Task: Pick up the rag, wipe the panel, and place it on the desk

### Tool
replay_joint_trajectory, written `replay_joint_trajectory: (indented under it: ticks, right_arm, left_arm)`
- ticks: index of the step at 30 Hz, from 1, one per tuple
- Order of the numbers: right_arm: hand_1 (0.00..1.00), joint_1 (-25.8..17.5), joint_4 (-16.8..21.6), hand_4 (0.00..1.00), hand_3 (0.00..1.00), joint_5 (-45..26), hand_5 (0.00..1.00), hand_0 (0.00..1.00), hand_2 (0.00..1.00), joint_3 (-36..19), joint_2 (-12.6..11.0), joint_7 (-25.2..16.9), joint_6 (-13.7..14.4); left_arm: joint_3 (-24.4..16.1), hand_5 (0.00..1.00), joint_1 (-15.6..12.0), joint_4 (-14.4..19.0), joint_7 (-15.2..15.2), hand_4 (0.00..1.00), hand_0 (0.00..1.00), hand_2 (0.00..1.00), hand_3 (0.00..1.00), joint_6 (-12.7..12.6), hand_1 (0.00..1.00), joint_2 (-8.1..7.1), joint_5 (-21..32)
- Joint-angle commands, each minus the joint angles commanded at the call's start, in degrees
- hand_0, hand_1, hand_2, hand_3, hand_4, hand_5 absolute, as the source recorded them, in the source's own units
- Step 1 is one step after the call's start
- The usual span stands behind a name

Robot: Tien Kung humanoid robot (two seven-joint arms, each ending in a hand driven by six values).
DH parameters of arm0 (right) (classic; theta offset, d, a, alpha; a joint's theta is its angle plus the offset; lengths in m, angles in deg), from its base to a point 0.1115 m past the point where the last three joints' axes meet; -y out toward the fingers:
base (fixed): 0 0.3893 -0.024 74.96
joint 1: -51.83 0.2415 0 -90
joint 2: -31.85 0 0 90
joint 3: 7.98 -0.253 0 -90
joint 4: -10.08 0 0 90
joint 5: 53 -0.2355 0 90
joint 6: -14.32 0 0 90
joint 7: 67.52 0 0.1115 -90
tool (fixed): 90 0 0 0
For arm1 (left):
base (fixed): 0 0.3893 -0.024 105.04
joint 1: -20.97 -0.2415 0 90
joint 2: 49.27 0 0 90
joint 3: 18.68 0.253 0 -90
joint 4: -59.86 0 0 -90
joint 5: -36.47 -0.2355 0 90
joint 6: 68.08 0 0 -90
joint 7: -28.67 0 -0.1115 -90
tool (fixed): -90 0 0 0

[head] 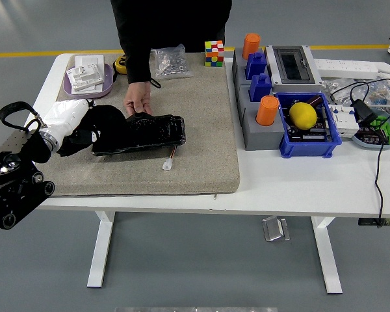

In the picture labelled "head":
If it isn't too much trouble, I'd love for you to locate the purple tray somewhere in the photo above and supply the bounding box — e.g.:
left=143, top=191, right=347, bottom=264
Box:
left=62, top=62, right=114, bottom=100

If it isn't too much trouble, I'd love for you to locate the white table leg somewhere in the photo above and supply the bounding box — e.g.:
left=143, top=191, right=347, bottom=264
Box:
left=311, top=216, right=344, bottom=295
left=86, top=211, right=116, bottom=289

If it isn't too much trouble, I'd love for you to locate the white connector with wires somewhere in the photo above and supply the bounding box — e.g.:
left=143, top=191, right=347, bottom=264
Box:
left=162, top=146, right=178, bottom=172

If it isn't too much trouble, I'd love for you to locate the white electrical distribution box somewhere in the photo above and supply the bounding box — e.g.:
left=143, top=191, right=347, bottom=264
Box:
left=265, top=44, right=323, bottom=94

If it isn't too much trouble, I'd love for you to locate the orange cylinder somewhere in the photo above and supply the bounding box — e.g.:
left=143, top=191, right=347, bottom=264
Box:
left=255, top=95, right=280, bottom=127
left=242, top=32, right=261, bottom=60

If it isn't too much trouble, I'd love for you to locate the white circuit breaker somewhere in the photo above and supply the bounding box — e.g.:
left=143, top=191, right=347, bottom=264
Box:
left=328, top=103, right=360, bottom=139

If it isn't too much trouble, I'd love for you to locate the black rag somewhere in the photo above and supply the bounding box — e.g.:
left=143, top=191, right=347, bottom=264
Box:
left=57, top=103, right=128, bottom=157

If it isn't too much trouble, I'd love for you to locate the glossy black panel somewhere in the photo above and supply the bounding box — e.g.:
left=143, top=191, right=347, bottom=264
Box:
left=91, top=112, right=187, bottom=157

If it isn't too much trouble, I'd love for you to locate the person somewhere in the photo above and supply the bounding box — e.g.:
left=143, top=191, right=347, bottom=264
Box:
left=110, top=0, right=233, bottom=55

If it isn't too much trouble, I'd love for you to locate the dark circuit board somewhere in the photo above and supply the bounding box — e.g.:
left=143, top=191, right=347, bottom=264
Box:
left=285, top=122, right=332, bottom=142

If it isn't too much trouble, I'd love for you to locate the metal bracket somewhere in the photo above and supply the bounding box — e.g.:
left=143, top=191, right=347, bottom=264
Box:
left=262, top=215, right=291, bottom=243

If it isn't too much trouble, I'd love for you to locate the grey-brown mat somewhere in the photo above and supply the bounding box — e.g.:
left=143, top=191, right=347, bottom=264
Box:
left=38, top=53, right=241, bottom=198

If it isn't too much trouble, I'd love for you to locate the blue plastic bin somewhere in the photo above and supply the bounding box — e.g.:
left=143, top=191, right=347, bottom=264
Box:
left=274, top=92, right=343, bottom=159

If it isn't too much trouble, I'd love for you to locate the colourful puzzle cube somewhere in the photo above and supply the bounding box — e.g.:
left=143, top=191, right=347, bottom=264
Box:
left=203, top=40, right=226, bottom=68

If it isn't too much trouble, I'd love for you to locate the green plastic part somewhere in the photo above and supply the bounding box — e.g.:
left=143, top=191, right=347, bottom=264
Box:
left=369, top=115, right=390, bottom=146

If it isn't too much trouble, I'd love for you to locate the black control box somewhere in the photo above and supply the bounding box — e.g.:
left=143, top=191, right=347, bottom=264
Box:
left=358, top=218, right=390, bottom=228

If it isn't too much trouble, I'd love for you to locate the clear bag of screws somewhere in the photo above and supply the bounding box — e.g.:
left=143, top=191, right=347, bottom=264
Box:
left=151, top=44, right=195, bottom=81

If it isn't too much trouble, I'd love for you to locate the yellow tape measure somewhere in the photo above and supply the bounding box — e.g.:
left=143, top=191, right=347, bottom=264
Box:
left=112, top=55, right=129, bottom=75

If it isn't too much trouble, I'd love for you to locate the person's right hand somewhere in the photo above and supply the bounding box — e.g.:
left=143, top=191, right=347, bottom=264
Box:
left=123, top=81, right=153, bottom=116

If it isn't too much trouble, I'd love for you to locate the white switch plate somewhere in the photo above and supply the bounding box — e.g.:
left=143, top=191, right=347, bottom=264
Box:
left=71, top=54, right=105, bottom=96

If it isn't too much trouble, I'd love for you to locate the white power strip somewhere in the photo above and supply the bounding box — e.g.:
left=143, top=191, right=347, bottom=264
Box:
left=313, top=58, right=380, bottom=80

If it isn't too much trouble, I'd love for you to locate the black power adapter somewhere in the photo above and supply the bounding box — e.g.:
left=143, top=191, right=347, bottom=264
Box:
left=350, top=99, right=378, bottom=125

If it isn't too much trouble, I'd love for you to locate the clear bag of parts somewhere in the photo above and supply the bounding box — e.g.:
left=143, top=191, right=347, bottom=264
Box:
left=320, top=77, right=390, bottom=110

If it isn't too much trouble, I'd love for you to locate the black cable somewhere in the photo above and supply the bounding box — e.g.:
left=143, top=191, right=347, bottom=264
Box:
left=330, top=79, right=390, bottom=228

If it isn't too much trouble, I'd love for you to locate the yellow lemon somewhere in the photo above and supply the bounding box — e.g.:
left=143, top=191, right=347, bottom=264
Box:
left=289, top=101, right=319, bottom=130

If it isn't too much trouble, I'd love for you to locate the blue block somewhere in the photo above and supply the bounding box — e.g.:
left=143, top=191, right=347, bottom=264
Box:
left=245, top=51, right=268, bottom=81
left=249, top=73, right=274, bottom=103

